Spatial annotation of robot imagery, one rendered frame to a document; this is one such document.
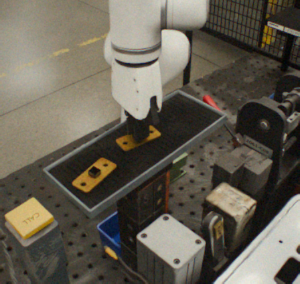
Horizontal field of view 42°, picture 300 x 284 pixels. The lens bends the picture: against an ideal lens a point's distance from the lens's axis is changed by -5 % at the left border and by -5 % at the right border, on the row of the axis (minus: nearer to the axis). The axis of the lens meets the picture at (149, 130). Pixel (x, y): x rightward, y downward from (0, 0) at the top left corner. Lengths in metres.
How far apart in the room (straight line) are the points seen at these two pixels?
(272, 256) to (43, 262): 0.43
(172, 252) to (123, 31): 0.36
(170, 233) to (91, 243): 0.53
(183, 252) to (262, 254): 0.21
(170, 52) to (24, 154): 1.72
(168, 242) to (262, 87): 1.30
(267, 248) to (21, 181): 0.88
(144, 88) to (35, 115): 2.29
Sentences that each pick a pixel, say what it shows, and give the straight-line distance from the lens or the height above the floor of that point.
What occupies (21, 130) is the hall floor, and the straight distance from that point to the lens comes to 2.81.
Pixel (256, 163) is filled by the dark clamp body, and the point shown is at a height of 1.08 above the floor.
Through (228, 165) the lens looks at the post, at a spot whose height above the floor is 1.10.
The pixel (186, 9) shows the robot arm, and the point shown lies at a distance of 0.60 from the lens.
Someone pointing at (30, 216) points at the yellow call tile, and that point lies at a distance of 0.67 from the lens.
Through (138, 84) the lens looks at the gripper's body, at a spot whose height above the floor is 1.31.
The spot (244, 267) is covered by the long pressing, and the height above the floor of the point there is 1.00.
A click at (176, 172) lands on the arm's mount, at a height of 0.74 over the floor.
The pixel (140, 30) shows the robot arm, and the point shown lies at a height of 1.41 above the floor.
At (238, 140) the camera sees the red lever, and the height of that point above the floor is 1.09.
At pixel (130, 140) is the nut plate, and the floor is 1.16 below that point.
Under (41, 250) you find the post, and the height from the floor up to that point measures 1.11.
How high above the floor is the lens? 1.66
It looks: 38 degrees down
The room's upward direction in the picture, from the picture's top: straight up
